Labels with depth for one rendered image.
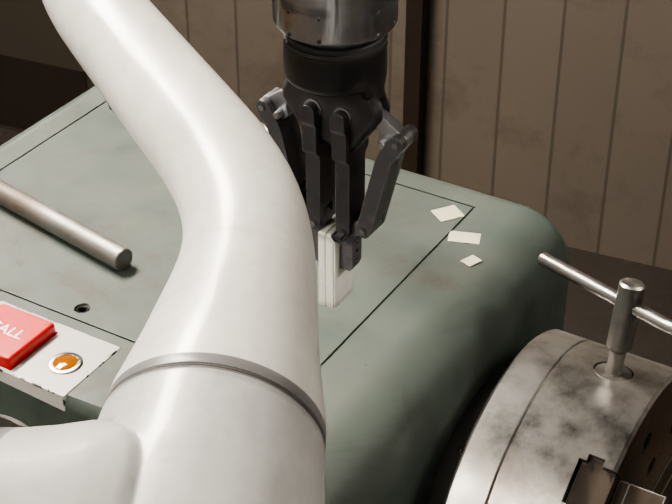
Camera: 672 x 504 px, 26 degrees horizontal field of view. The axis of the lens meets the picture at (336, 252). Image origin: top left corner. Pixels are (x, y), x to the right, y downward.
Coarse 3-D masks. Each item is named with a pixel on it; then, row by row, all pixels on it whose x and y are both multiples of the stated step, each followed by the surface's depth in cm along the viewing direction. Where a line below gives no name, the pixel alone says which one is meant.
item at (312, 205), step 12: (300, 108) 106; (312, 108) 106; (300, 120) 107; (312, 120) 106; (312, 132) 107; (312, 144) 108; (324, 144) 109; (312, 156) 109; (324, 156) 109; (312, 168) 110; (324, 168) 110; (312, 180) 110; (324, 180) 111; (312, 192) 111; (324, 192) 111; (312, 204) 112; (324, 204) 112; (312, 216) 112; (312, 228) 113
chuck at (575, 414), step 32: (576, 352) 127; (608, 352) 129; (544, 384) 123; (576, 384) 123; (608, 384) 123; (640, 384) 123; (544, 416) 121; (576, 416) 120; (608, 416) 120; (640, 416) 120; (512, 448) 120; (544, 448) 119; (576, 448) 118; (608, 448) 118; (640, 448) 122; (512, 480) 119; (544, 480) 118; (640, 480) 126
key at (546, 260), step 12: (540, 264) 128; (552, 264) 127; (564, 264) 127; (564, 276) 126; (576, 276) 125; (588, 276) 125; (588, 288) 124; (600, 288) 123; (612, 288) 123; (612, 300) 123; (636, 312) 121; (648, 312) 120; (660, 324) 119
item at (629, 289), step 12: (624, 288) 121; (636, 288) 120; (624, 300) 121; (636, 300) 121; (624, 312) 121; (612, 324) 123; (624, 324) 122; (636, 324) 122; (612, 336) 123; (624, 336) 122; (612, 348) 123; (624, 348) 123; (612, 360) 124; (624, 360) 124; (612, 372) 124
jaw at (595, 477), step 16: (592, 464) 118; (576, 480) 118; (592, 480) 118; (608, 480) 117; (576, 496) 117; (592, 496) 117; (608, 496) 117; (624, 496) 118; (640, 496) 117; (656, 496) 117
